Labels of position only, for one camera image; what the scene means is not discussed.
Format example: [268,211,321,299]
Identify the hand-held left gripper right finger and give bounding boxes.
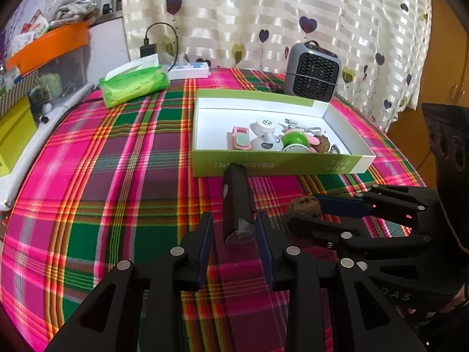
[255,211,427,352]

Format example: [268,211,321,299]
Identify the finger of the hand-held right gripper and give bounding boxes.
[316,184,440,228]
[289,217,440,283]

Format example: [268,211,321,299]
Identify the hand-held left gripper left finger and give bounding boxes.
[46,211,215,352]

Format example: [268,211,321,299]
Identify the black plastic bar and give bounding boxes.
[222,163,256,244]

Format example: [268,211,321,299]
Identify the white usb cable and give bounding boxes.
[284,118,327,136]

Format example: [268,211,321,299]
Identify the white rubber bulb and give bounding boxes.
[253,134,283,152]

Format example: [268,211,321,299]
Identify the white round plastic gadget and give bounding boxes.
[250,116,276,136]

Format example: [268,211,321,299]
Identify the pink and green small gadget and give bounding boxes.
[232,126,253,151]

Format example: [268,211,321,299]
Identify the green and white cardboard box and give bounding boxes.
[191,97,377,177]

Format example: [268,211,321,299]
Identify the green and white suction knob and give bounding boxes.
[281,132,312,153]

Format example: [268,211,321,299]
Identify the wooden cabinet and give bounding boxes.
[388,81,469,147]

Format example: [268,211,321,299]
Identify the plaid tablecloth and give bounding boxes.
[0,67,427,352]

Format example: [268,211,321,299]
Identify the grey desktop heater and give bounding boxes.
[284,41,342,99]

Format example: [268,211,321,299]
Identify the white power strip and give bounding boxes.
[168,62,210,80]

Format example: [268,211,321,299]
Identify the green tissue pack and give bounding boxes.
[100,54,171,109]

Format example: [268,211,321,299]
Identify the heart print curtain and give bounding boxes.
[119,0,435,133]

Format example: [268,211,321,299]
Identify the yellow cardboard box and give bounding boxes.
[0,97,39,175]

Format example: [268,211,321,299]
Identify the clear plastic storage container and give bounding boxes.
[18,46,89,96]

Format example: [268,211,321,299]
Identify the striped cardboard box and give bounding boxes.
[0,70,41,116]

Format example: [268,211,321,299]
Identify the orange container lid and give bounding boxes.
[6,21,90,72]

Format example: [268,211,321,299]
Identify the white cloth heap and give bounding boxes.
[47,0,99,26]

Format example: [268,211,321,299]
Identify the colourful card packets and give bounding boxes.
[15,7,50,45]

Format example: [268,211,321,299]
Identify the black charger cable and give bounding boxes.
[145,23,179,70]

